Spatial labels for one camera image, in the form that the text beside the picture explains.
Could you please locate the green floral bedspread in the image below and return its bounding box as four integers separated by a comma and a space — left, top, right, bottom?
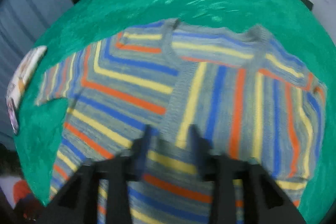
15, 0, 335, 223

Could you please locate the grey blue curtain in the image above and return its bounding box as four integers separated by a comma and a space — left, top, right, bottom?
1, 0, 73, 150

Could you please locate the orange chair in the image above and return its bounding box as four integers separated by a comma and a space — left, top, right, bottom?
13, 180, 35, 205

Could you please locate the striped knit sweater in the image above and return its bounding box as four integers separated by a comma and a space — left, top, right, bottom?
36, 19, 326, 223

